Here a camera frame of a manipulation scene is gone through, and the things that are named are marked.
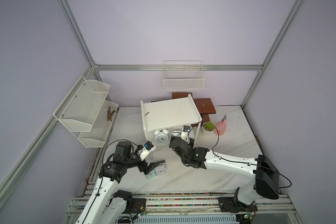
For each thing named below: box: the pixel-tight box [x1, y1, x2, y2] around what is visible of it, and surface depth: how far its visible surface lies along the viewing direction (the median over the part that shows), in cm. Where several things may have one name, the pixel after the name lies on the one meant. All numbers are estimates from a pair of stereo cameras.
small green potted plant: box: [202, 121, 216, 137], surface depth 98 cm
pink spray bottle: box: [213, 114, 227, 136], surface depth 102 cm
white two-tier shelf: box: [140, 93, 203, 146], surface depth 75 cm
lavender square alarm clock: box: [154, 162, 167, 176], surface depth 85 cm
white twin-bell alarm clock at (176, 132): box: [172, 129, 183, 137], surface depth 76 cm
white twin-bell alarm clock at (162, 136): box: [154, 128, 169, 144], surface depth 77 cm
